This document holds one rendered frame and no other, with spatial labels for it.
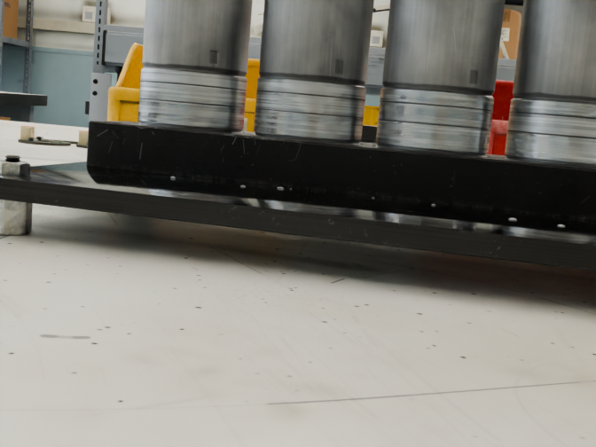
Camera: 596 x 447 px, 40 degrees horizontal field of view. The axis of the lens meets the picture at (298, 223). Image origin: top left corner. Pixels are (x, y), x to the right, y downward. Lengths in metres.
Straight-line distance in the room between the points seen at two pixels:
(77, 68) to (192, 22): 4.60
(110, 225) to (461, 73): 0.08
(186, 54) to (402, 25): 0.05
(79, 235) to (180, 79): 0.04
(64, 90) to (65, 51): 0.21
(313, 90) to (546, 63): 0.05
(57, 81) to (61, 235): 4.65
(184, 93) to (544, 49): 0.08
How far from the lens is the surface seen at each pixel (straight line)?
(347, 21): 0.18
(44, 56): 4.84
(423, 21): 0.17
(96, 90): 2.57
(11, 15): 4.71
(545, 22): 0.18
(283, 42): 0.18
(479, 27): 0.18
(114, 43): 2.54
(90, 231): 0.17
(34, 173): 0.17
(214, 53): 0.19
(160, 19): 0.19
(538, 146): 0.17
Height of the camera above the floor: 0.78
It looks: 8 degrees down
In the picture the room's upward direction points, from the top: 5 degrees clockwise
